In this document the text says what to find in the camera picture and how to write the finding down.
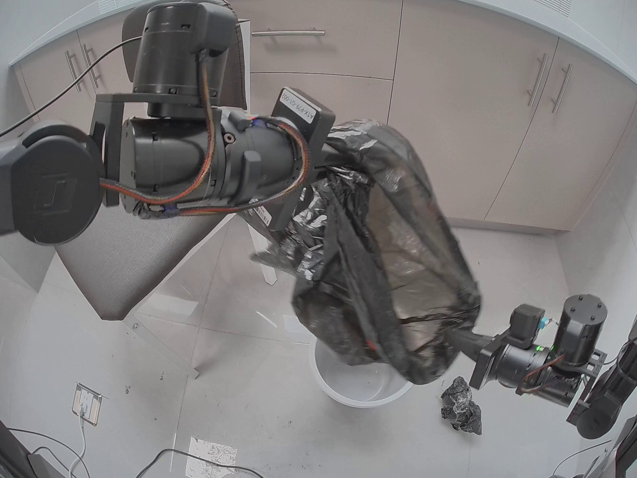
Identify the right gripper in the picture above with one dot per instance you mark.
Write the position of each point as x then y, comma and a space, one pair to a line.
520, 366

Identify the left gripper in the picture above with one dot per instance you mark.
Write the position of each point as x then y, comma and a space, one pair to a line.
259, 157

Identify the black plastic bag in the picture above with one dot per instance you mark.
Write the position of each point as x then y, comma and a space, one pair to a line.
323, 311

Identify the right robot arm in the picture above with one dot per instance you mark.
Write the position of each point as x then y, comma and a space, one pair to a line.
582, 326

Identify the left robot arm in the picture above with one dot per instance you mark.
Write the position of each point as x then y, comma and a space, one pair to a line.
54, 187

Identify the crumpled black plastic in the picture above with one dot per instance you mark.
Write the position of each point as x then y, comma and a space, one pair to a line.
460, 409

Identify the white trash bin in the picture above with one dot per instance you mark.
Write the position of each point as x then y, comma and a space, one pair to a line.
348, 392

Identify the beige cabinet with drawers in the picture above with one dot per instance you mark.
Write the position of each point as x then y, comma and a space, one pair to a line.
448, 117

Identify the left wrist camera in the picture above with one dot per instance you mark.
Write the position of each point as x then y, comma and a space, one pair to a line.
303, 117

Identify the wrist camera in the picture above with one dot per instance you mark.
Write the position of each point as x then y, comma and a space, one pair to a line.
525, 324
303, 117

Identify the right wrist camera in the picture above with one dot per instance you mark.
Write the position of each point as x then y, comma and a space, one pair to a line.
525, 324

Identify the grey chair with white frame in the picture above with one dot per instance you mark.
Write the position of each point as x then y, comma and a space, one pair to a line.
129, 262

